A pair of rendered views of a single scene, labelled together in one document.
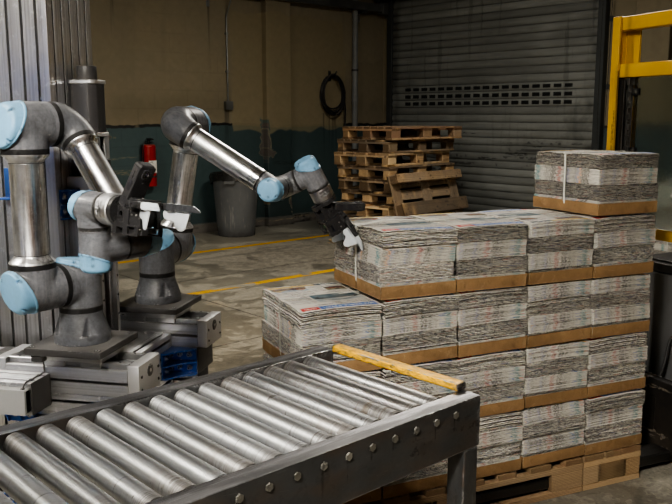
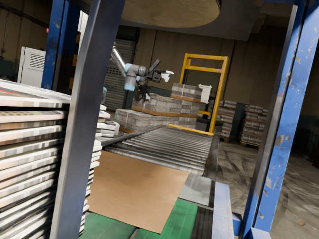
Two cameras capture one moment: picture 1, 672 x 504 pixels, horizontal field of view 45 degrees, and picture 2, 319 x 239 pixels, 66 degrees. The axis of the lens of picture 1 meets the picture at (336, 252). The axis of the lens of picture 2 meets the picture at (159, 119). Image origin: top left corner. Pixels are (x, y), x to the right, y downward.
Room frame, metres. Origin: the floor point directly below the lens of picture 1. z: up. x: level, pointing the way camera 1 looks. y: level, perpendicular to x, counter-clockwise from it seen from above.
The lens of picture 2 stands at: (0.27, 1.37, 1.07)
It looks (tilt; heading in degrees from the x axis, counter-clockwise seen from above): 6 degrees down; 326
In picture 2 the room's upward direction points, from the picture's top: 11 degrees clockwise
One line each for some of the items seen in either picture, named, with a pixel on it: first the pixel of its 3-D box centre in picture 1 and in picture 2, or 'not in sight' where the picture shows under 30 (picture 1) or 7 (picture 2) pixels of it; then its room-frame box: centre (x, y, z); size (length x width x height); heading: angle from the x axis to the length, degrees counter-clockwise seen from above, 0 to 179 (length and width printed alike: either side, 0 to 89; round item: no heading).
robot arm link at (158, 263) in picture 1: (157, 250); not in sight; (2.66, 0.59, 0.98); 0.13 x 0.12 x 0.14; 167
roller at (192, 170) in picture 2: not in sight; (151, 163); (1.12, 0.79, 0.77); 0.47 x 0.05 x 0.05; 42
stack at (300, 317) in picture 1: (428, 394); (151, 144); (2.86, -0.34, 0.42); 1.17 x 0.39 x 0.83; 114
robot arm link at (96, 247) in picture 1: (101, 248); (130, 83); (1.92, 0.56, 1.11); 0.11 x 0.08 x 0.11; 142
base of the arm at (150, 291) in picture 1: (157, 285); not in sight; (2.65, 0.60, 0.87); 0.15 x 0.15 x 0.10
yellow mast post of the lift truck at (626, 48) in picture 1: (616, 217); (178, 104); (3.64, -1.27, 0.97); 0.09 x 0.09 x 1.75; 24
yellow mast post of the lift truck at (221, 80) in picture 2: not in sight; (214, 111); (3.04, -1.54, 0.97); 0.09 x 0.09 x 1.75; 24
